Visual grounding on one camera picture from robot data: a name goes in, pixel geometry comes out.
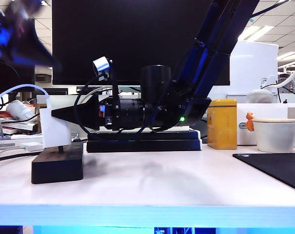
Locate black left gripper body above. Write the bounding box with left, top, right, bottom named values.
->
left=0, top=0, right=38, bottom=58

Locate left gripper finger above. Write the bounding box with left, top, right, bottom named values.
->
left=18, top=24, right=62, bottom=70

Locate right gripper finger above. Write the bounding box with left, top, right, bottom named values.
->
left=51, top=94, right=99, bottom=132

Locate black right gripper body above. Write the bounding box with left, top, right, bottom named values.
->
left=98, top=94, right=145, bottom=131

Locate white charger block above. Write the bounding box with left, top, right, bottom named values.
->
left=39, top=107, right=72, bottom=154

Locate white charger cable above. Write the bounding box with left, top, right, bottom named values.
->
left=0, top=84, right=52, bottom=137

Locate black power strip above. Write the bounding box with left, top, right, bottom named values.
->
left=31, top=142, right=85, bottom=185

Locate small black monitor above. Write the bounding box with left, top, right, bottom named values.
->
left=0, top=19, right=36, bottom=95

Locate flat black box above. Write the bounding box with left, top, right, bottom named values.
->
left=87, top=129, right=201, bottom=141
left=86, top=139, right=203, bottom=153

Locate white paper cup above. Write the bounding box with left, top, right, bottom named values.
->
left=6, top=100, right=36, bottom=121

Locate small white adapter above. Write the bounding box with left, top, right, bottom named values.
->
left=20, top=143, right=44, bottom=152

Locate stack of books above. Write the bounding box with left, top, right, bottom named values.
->
left=0, top=112, right=38, bottom=135

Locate white book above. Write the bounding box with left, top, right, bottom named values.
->
left=161, top=125, right=191, bottom=133

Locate large black monitor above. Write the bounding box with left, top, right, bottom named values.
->
left=51, top=0, right=231, bottom=86

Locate yellow tin can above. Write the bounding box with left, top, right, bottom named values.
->
left=206, top=98, right=238, bottom=150

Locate orange fox figurine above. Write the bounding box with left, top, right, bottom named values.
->
left=244, top=112, right=256, bottom=133

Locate white dome object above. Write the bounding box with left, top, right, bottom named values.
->
left=246, top=89, right=275, bottom=104

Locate white partition board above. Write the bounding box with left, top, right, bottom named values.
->
left=229, top=40, right=279, bottom=96

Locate white cardboard box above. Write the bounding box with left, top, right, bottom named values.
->
left=236, top=103, right=295, bottom=146

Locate round wooden mug lid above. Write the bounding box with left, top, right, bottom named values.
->
left=252, top=118, right=295, bottom=124

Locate white ceramic mug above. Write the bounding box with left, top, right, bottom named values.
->
left=252, top=121, right=295, bottom=154

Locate black mouse pad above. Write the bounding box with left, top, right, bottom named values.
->
left=232, top=153, right=295, bottom=194

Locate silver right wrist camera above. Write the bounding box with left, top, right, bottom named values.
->
left=92, top=56, right=114, bottom=81

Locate black power strip cord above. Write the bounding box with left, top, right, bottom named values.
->
left=0, top=151, right=44, bottom=163

